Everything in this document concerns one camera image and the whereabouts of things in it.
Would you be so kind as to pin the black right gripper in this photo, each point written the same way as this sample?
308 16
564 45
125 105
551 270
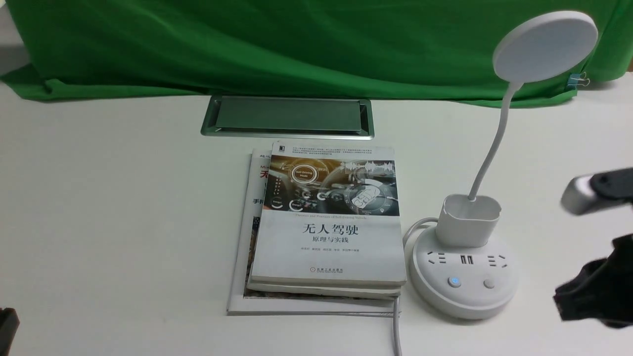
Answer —
602 290

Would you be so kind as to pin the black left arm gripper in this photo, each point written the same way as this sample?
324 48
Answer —
9 323

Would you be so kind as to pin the white desk lamp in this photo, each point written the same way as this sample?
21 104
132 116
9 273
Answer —
539 49

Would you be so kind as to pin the round white power strip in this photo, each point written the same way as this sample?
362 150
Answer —
468 283

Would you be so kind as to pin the blue binder clip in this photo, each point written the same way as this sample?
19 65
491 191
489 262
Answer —
577 80

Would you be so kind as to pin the middle white book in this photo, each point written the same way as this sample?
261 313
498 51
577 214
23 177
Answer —
321 290

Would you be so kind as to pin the white self-driving book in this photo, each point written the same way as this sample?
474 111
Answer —
329 217

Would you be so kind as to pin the green backdrop cloth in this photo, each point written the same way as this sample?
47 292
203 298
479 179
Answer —
380 49

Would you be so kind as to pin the large bottom white book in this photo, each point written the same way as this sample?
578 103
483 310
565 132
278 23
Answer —
245 302

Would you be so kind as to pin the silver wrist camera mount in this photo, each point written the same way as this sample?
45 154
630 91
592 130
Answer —
592 193

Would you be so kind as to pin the silver desk cable grommet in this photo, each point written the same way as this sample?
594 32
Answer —
288 117

